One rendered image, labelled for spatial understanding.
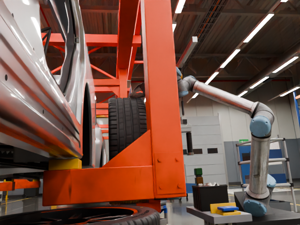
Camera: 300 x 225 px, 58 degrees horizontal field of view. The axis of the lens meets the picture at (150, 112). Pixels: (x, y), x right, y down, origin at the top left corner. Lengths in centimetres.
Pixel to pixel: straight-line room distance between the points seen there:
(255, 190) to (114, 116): 105
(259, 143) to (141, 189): 81
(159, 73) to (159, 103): 17
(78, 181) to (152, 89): 59
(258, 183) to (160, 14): 124
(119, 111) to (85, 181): 51
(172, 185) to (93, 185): 38
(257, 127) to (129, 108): 78
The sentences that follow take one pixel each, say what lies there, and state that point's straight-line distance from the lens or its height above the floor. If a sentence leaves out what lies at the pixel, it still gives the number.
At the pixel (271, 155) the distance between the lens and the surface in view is 357.
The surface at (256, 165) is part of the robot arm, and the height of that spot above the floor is 66.
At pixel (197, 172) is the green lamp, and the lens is 161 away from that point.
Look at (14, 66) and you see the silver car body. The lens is 54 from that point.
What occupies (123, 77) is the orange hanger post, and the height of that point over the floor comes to 277.
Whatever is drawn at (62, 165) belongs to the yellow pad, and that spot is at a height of 70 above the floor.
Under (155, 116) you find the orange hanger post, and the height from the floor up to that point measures 93.
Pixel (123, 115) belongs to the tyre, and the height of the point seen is 99.
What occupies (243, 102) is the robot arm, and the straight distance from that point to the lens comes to 187.
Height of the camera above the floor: 62
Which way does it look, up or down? 14 degrees up
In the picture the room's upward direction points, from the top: 3 degrees counter-clockwise
